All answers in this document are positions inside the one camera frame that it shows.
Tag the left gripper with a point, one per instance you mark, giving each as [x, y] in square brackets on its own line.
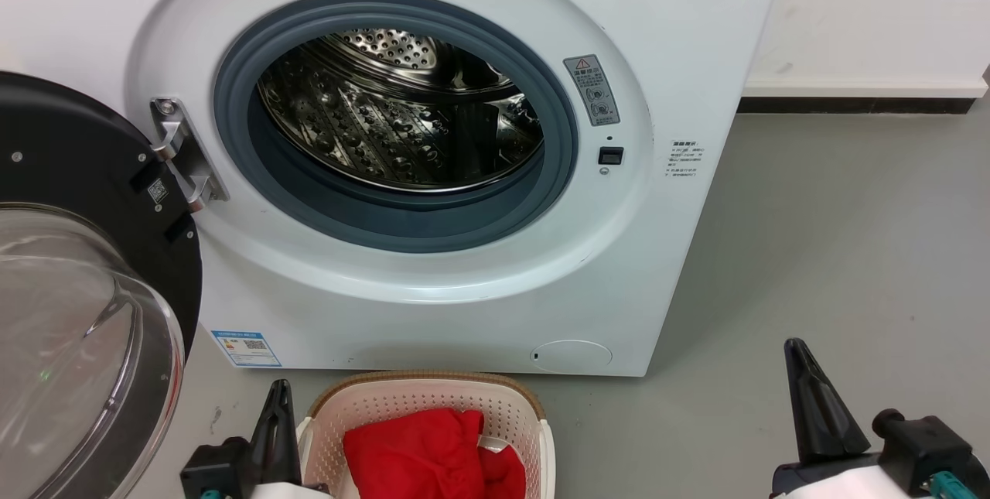
[224, 468]

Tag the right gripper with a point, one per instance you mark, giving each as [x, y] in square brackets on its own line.
[851, 483]

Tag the red basketball jersey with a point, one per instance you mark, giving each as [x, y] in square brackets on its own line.
[418, 452]

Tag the cream perforated laundry basket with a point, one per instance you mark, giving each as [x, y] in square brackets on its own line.
[402, 398]

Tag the stainless steel washing machine drum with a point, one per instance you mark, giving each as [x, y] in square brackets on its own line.
[371, 128]

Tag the black washer door glass bowl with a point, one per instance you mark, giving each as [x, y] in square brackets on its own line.
[69, 151]

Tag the blue energy rating label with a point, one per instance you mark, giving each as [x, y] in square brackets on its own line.
[246, 349]

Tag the grey rubber door gasket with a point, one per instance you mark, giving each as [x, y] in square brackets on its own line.
[394, 224]

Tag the round drain filter cover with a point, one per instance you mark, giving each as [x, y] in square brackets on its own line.
[571, 356]

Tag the silver metal door hinge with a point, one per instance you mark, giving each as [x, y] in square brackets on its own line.
[184, 151]

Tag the black door latch socket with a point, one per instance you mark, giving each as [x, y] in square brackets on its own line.
[610, 155]

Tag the white front-load washing machine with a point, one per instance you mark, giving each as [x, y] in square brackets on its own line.
[665, 58]

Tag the grey warning sticker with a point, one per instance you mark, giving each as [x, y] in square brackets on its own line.
[592, 90]

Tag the black wall baseboard strip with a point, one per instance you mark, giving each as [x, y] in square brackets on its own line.
[851, 105]

